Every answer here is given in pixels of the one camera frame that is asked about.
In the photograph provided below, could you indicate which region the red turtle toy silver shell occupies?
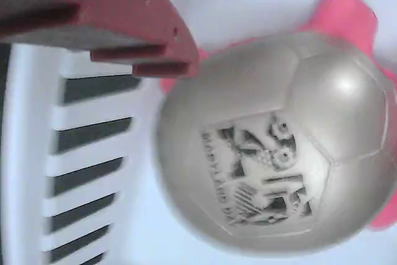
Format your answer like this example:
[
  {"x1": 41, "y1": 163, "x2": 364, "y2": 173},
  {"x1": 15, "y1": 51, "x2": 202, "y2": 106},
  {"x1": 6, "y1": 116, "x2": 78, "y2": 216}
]
[{"x1": 153, "y1": 0, "x2": 397, "y2": 256}]

